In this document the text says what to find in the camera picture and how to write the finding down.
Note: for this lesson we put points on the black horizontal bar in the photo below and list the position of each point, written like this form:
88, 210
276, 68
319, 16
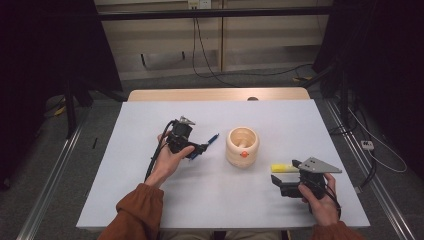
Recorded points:
216, 13

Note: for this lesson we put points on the black curtain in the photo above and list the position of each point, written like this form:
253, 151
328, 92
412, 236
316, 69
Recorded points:
40, 50
383, 50

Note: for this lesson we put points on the cream duck pen holder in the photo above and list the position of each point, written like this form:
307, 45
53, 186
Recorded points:
235, 156

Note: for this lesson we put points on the person's right hand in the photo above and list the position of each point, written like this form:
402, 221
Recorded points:
321, 210

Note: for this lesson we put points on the blue pen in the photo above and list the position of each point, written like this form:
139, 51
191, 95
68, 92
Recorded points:
213, 138

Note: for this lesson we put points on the metal floor rail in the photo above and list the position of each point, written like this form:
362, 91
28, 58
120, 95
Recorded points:
376, 186
50, 186

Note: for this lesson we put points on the person's left hand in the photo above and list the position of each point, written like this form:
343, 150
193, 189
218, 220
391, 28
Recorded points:
166, 166

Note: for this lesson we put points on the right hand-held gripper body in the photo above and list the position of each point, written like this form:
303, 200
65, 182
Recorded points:
316, 166

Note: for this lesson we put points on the white wall outlet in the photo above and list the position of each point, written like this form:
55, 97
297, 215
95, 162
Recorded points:
199, 3

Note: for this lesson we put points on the white table sheet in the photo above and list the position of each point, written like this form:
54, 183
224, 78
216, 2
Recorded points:
206, 200

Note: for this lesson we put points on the wooden table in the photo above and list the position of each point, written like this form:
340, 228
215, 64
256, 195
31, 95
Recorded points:
200, 94

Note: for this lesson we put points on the black stand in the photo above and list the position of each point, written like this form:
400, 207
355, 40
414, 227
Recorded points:
70, 110

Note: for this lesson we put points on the white power strip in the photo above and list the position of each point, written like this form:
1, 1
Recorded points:
367, 145

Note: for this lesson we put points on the yellow highlighter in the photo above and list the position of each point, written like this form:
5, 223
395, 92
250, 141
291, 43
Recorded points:
281, 167

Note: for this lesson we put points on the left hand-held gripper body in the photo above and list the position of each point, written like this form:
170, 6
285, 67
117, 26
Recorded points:
181, 135

